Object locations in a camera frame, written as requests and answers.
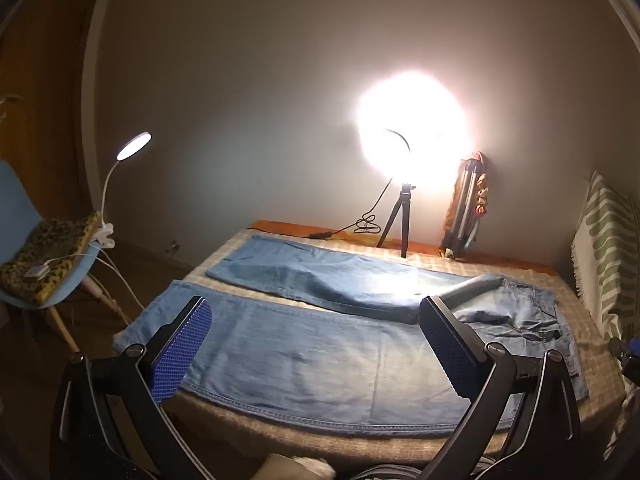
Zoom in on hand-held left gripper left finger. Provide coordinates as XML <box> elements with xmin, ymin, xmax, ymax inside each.
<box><xmin>50</xmin><ymin>296</ymin><xmax>214</xmax><ymax>480</ymax></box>

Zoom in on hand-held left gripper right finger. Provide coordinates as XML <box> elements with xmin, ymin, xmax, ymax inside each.
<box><xmin>419</xmin><ymin>296</ymin><xmax>584</xmax><ymax>480</ymax></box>

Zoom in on blue denim pants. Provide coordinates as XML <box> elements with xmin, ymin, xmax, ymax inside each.
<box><xmin>112</xmin><ymin>234</ymin><xmax>590</xmax><ymax>438</ymax></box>

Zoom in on beige checkered blanket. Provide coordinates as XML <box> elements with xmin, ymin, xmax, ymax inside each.
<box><xmin>112</xmin><ymin>220</ymin><xmax>632</xmax><ymax>467</ymax></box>

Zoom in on green white striped cloth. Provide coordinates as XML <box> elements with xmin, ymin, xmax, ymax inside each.
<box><xmin>571</xmin><ymin>170</ymin><xmax>640</xmax><ymax>343</ymax></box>

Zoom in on folded silver tripod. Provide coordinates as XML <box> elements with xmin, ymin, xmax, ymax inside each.
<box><xmin>439</xmin><ymin>157</ymin><xmax>485</xmax><ymax>261</ymax></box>

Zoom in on colourful patterned cloth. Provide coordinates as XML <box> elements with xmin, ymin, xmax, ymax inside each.
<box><xmin>452</xmin><ymin>151</ymin><xmax>492</xmax><ymax>251</ymax></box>

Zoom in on leopard print cushion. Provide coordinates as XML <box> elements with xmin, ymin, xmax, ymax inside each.
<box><xmin>0</xmin><ymin>211</ymin><xmax>104</xmax><ymax>306</ymax></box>

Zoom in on white clip desk lamp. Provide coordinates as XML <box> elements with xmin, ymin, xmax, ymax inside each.
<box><xmin>91</xmin><ymin>131</ymin><xmax>152</xmax><ymax>252</ymax></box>

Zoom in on light blue chair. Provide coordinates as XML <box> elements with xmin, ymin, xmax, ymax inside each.
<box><xmin>0</xmin><ymin>160</ymin><xmax>132</xmax><ymax>356</ymax></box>

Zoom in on brown wooden door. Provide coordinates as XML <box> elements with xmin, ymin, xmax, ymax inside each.
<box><xmin>0</xmin><ymin>0</ymin><xmax>112</xmax><ymax>213</ymax></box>

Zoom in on white lamp cable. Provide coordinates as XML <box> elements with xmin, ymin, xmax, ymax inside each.
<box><xmin>42</xmin><ymin>247</ymin><xmax>147</xmax><ymax>327</ymax></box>

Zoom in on black ring light cable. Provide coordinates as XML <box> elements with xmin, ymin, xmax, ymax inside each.
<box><xmin>270</xmin><ymin>175</ymin><xmax>397</xmax><ymax>242</ymax></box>

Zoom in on orange wooden bed frame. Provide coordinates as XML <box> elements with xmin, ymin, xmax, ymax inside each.
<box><xmin>250</xmin><ymin>219</ymin><xmax>562</xmax><ymax>277</ymax></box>

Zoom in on bright ring light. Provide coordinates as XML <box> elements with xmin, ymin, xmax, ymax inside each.
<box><xmin>356</xmin><ymin>70</ymin><xmax>471</xmax><ymax>187</ymax></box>

